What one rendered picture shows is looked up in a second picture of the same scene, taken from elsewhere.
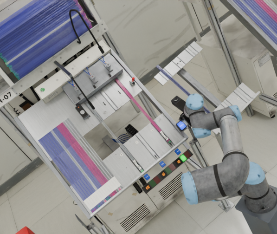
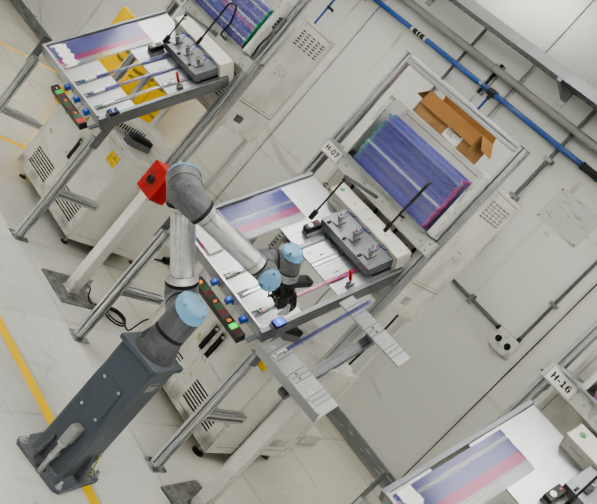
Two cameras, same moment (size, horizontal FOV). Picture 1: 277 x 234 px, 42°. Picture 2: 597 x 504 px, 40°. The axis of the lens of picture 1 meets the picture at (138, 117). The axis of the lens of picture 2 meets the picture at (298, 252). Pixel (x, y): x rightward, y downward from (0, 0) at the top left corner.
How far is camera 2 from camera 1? 233 cm
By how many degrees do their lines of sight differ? 45
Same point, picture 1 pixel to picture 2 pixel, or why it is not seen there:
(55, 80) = (354, 202)
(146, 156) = (242, 285)
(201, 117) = (270, 253)
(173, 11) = not seen: outside the picture
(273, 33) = (429, 482)
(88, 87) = (343, 233)
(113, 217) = not seen: hidden behind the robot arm
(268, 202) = (148, 338)
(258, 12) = (469, 467)
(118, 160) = not seen: hidden behind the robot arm
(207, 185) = (181, 169)
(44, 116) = (311, 198)
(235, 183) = (178, 183)
